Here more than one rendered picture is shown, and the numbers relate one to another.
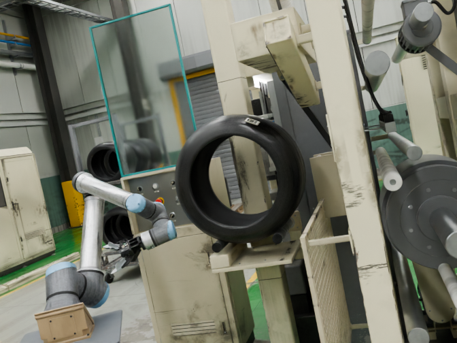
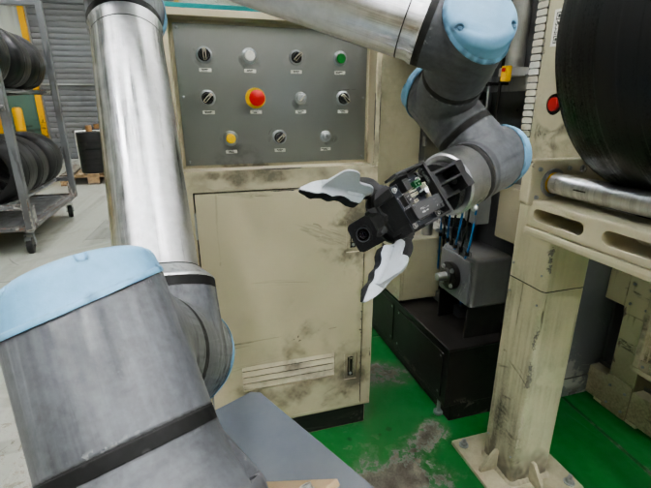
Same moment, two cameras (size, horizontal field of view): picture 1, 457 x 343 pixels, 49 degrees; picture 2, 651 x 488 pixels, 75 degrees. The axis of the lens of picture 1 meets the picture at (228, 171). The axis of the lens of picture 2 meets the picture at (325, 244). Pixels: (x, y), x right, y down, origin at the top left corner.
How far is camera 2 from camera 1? 2.28 m
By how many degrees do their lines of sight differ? 35
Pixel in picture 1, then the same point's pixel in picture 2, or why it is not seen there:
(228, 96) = not seen: outside the picture
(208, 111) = (74, 42)
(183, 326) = (268, 370)
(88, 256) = (165, 224)
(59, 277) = (128, 337)
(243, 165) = not seen: hidden behind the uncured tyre
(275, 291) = (565, 314)
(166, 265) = (256, 248)
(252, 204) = not seen: hidden behind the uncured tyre
